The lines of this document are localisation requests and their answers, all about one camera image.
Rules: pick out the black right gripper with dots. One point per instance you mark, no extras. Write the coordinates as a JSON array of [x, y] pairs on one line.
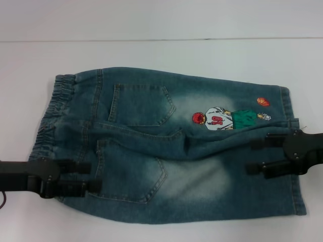
[[308, 151]]

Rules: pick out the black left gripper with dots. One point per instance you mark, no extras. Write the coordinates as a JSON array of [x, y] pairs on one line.
[[25, 176]]

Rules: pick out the blue denim shorts with embroidery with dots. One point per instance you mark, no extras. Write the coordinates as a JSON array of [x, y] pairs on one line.
[[156, 121]]

